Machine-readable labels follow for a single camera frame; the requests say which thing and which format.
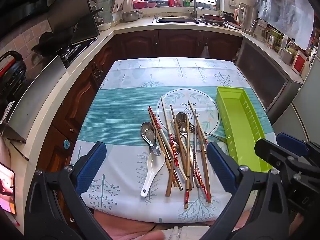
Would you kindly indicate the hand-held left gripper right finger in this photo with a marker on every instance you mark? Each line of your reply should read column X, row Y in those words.
column 221, row 167

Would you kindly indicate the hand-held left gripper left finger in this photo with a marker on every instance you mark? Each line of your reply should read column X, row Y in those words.
column 91, row 165

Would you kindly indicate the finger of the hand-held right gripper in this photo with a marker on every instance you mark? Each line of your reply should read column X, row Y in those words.
column 292, row 142
column 270, row 150

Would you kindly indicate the green plastic utensil tray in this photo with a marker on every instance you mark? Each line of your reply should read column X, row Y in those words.
column 237, row 120

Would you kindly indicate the grey refrigerator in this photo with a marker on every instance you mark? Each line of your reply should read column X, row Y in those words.
column 302, row 115

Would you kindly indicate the blue round cabinet knob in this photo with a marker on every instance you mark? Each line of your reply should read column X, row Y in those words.
column 66, row 144

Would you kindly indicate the stainless steel fork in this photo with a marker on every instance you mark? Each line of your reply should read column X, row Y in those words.
column 192, row 128

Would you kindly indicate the large stainless steel spoon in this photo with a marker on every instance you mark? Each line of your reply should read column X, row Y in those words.
column 182, row 121

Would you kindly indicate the printed teal white tablecloth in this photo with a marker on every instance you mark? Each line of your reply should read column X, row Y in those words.
column 120, row 110

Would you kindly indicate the white ceramic spoon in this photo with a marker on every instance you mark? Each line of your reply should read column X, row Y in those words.
column 153, row 167

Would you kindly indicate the stainless steel soup spoon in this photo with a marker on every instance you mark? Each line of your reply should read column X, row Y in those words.
column 148, row 132

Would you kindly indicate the person's pink clothing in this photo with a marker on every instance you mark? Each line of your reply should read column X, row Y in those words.
column 125, row 227

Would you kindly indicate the grey oven cabinet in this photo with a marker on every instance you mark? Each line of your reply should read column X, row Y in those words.
column 265, row 75

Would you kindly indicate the red label white container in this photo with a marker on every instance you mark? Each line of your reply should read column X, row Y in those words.
column 299, row 61

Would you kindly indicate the steel splash panel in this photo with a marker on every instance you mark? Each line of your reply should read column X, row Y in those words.
column 37, row 100

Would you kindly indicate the white mug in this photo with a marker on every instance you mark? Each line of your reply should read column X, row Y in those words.
column 285, row 56

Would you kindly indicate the cooking oil bottle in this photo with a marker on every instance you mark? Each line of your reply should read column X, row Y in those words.
column 291, row 45

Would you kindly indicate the beige kitchen countertop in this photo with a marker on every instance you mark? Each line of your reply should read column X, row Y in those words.
column 82, row 55

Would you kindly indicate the gas stove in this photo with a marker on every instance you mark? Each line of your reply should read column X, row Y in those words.
column 80, row 50

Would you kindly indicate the glass pitcher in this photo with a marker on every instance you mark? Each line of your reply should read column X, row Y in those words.
column 260, row 31

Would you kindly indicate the white plastic bag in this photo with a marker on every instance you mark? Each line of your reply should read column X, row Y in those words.
column 205, row 52

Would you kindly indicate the black kitchen appliance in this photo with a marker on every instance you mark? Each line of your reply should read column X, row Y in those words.
column 11, row 77

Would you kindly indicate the black wok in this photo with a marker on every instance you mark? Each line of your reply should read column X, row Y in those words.
column 52, row 42

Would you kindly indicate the steel electric kettle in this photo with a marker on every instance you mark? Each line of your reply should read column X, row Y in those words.
column 247, row 17

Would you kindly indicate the brown wooden kitchen cabinet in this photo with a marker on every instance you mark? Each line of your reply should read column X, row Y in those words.
column 175, row 42

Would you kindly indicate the white bowl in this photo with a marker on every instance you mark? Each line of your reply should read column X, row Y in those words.
column 104, row 26

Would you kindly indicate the black pan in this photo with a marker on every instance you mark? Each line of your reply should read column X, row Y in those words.
column 228, row 17

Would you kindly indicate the stack of dishes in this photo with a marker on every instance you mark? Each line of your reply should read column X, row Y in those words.
column 212, row 18

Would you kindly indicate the stainless steel pot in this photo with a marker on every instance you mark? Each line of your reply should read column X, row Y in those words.
column 130, row 16

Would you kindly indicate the stainless steel sink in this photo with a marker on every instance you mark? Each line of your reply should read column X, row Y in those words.
column 175, row 20

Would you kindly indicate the wooden cutting board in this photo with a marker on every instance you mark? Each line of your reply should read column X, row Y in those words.
column 118, row 1

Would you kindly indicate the steel kitchen faucet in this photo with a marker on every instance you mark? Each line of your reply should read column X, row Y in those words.
column 193, row 2

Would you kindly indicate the red plastic basin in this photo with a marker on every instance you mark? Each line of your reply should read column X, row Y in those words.
column 138, row 3

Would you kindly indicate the green bottle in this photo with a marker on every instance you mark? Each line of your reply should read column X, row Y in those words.
column 187, row 2

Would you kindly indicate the pink bowl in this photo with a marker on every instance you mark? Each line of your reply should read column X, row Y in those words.
column 151, row 4

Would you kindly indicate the wall poster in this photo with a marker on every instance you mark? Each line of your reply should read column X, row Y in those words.
column 285, row 10

